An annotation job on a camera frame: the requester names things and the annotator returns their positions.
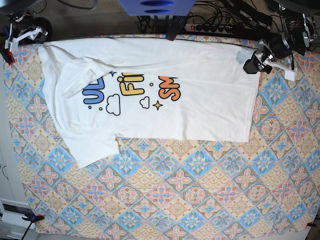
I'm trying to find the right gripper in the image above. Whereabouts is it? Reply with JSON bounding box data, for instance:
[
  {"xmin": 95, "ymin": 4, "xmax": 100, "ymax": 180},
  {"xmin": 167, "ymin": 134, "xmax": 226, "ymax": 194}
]
[{"xmin": 5, "ymin": 23, "xmax": 49, "ymax": 50}]

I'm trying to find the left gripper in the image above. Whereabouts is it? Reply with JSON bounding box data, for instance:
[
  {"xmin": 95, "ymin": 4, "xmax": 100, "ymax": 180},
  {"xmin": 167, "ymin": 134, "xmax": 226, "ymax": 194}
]
[{"xmin": 243, "ymin": 37, "xmax": 297, "ymax": 80}]

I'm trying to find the white printed T-shirt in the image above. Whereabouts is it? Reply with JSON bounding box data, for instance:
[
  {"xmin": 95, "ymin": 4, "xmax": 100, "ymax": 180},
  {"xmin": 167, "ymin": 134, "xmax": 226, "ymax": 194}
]
[{"xmin": 38, "ymin": 37, "xmax": 260, "ymax": 168}]

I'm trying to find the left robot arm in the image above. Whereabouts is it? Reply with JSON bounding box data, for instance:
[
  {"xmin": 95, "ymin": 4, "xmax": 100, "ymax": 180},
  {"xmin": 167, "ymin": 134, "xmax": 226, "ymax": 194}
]
[{"xmin": 243, "ymin": 0, "xmax": 320, "ymax": 82}]

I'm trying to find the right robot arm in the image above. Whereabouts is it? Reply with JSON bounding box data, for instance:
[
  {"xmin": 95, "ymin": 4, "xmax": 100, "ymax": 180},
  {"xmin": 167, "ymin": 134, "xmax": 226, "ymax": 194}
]
[{"xmin": 0, "ymin": 0, "xmax": 53, "ymax": 52}]

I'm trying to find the red black table clamp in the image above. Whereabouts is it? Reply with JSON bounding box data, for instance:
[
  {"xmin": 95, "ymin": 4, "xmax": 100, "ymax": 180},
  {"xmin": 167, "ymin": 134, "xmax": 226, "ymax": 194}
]
[{"xmin": 0, "ymin": 25, "xmax": 15, "ymax": 66}]

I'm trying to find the blue plastic box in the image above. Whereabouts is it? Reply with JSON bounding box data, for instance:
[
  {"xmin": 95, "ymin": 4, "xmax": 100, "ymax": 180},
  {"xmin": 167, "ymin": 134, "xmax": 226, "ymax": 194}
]
[{"xmin": 118, "ymin": 0, "xmax": 196, "ymax": 16}]

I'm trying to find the patterned colourful tablecloth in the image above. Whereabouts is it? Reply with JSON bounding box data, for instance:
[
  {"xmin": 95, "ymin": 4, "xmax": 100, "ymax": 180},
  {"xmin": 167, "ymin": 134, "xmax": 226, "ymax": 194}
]
[{"xmin": 3, "ymin": 44, "xmax": 320, "ymax": 240}]

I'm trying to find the orange corner clamp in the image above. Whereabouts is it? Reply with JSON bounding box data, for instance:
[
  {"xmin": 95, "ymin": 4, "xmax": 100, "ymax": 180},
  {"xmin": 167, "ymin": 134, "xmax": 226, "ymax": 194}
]
[{"xmin": 307, "ymin": 222, "xmax": 317, "ymax": 228}]

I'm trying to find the white cabinet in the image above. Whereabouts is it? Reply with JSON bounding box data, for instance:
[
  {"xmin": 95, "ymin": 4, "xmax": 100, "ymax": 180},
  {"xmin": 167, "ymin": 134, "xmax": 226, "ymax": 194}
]
[{"xmin": 0, "ymin": 58, "xmax": 32, "ymax": 230}]

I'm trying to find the orange black table clamp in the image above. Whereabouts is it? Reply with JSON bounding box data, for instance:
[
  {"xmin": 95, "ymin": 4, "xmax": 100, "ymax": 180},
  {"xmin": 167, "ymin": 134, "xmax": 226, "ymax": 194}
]
[{"xmin": 21, "ymin": 214, "xmax": 45, "ymax": 223}]

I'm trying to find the white power strip red switch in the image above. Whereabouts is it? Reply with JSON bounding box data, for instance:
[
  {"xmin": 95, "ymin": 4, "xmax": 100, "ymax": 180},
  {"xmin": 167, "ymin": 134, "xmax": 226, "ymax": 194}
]
[{"xmin": 184, "ymin": 23, "xmax": 233, "ymax": 35}]

